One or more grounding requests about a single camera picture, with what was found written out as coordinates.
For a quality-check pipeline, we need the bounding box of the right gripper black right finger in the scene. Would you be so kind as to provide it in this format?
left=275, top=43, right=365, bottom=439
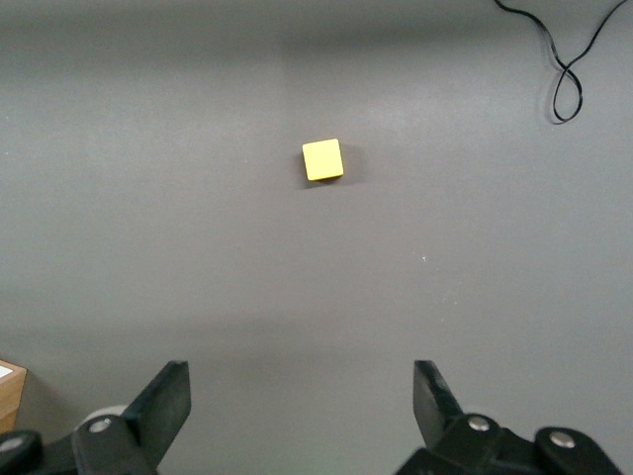
left=395, top=359, right=625, bottom=475

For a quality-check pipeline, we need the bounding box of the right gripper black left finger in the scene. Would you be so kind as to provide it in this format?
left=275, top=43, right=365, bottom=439
left=0, top=359, right=192, bottom=475

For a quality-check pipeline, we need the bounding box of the yellow cube block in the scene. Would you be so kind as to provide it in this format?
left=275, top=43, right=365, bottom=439
left=302, top=138, right=345, bottom=182

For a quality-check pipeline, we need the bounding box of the wooden drawer cabinet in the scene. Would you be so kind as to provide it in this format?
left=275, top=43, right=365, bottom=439
left=0, top=359, right=28, bottom=432

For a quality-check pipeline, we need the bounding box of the thin black loose cable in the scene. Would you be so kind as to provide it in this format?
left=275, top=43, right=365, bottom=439
left=494, top=0, right=629, bottom=126

